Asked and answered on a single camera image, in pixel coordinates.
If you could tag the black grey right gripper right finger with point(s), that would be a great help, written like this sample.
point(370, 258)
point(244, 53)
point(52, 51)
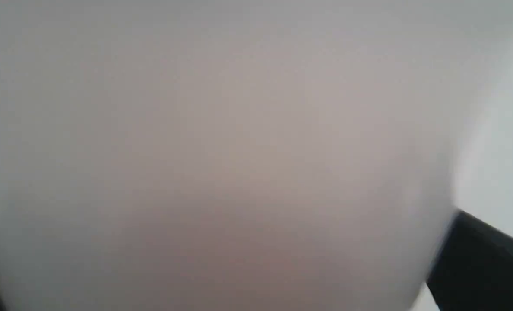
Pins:
point(474, 268)

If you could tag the clear squeeze bottle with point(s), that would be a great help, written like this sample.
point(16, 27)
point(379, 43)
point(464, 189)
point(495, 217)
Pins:
point(235, 155)

